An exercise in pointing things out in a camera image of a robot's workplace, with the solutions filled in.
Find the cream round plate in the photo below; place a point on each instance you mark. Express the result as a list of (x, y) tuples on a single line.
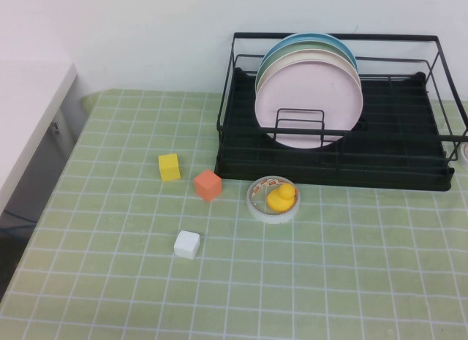
[(311, 56)]

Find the yellow cube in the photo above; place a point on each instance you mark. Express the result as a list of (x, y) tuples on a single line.
[(169, 166)]

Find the white cube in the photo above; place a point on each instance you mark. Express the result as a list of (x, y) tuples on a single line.
[(186, 245)]

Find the yellow rubber duck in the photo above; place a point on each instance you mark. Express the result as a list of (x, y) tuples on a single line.
[(279, 199)]

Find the green checked tablecloth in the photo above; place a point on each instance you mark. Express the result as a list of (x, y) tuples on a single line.
[(329, 263)]

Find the blue round plate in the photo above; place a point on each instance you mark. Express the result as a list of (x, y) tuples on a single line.
[(311, 36)]

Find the pink round plate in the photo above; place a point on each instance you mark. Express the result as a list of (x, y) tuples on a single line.
[(303, 102)]

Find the white tape roll red print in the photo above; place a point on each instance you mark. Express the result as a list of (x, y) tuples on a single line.
[(465, 151), (270, 217)]

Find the orange cube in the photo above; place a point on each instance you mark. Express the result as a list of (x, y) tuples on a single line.
[(207, 184)]

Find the green round plate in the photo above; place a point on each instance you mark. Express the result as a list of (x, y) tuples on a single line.
[(311, 44)]

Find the white cabinet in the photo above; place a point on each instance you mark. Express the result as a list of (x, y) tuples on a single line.
[(22, 117)]

